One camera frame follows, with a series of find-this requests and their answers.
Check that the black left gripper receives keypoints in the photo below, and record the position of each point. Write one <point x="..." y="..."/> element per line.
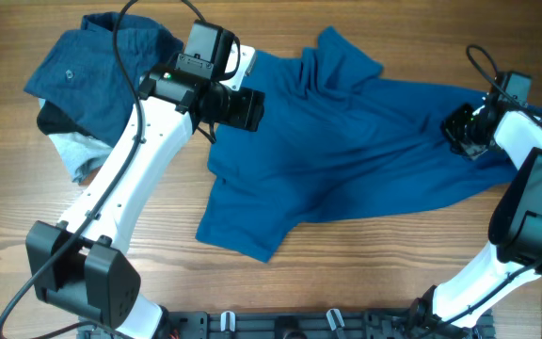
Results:
<point x="248" y="109"/>

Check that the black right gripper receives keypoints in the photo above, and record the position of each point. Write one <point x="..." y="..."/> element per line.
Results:
<point x="450" y="127"/>

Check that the teal blue t-shirt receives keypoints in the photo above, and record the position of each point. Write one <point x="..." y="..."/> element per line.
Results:
<point x="337" y="141"/>

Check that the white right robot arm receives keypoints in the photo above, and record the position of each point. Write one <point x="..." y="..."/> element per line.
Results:
<point x="513" y="253"/>

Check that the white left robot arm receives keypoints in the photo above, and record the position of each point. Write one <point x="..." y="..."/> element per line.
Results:
<point x="80" y="264"/>

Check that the folded light grey garment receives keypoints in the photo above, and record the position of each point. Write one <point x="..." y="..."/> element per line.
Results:
<point x="81" y="155"/>

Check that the folded black garment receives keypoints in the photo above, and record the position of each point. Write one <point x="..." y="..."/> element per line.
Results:
<point x="52" y="120"/>

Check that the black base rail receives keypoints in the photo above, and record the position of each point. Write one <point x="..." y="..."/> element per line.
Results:
<point x="370" y="324"/>

